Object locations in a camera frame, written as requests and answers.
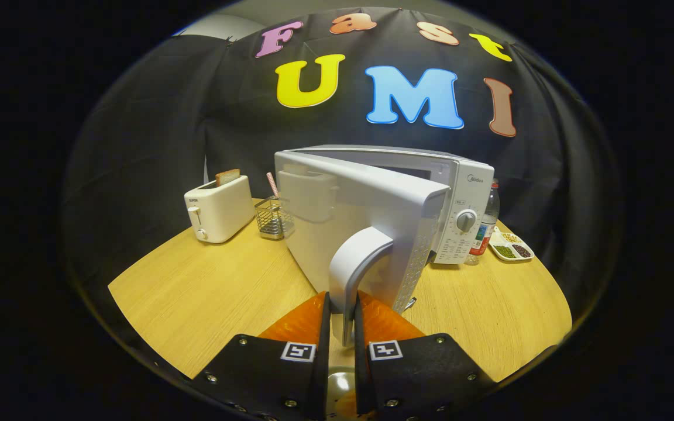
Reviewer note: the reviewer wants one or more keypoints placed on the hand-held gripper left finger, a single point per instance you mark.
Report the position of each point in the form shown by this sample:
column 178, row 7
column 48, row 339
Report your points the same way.
column 270, row 380

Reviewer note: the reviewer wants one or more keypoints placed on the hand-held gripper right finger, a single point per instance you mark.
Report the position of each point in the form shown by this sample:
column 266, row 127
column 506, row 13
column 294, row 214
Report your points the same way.
column 413, row 380

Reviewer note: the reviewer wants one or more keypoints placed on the white microwave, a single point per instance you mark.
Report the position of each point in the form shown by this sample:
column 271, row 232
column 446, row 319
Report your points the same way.
column 366, row 216

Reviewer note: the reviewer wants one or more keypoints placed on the white divided dish of beans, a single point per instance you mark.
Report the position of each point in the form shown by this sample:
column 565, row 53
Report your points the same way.
column 511, row 245

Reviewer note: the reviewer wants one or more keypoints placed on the clear bottle with red label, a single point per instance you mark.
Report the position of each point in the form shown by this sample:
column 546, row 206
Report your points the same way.
column 484, row 228

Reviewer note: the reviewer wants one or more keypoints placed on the white toaster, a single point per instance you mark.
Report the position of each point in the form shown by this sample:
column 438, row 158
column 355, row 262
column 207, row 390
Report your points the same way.
column 220, row 210

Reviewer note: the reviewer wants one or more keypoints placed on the toast slice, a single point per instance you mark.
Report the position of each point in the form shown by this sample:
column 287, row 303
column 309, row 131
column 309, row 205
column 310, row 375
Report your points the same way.
column 227, row 176

